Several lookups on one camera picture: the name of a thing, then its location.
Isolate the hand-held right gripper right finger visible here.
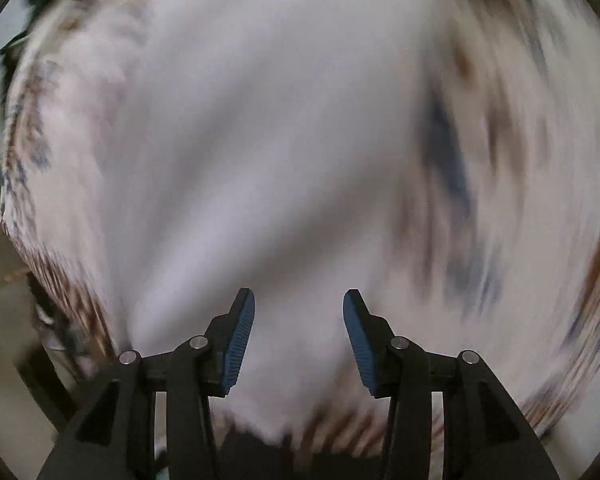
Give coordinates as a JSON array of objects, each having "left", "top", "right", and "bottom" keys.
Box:
[{"left": 343, "top": 288, "right": 561, "bottom": 480}]

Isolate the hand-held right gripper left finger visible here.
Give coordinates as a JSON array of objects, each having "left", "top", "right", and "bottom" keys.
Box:
[{"left": 36, "top": 287, "right": 256, "bottom": 480}]

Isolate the white patterned small garment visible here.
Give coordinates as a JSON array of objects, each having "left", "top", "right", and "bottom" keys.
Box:
[{"left": 0, "top": 0, "right": 600, "bottom": 471}]

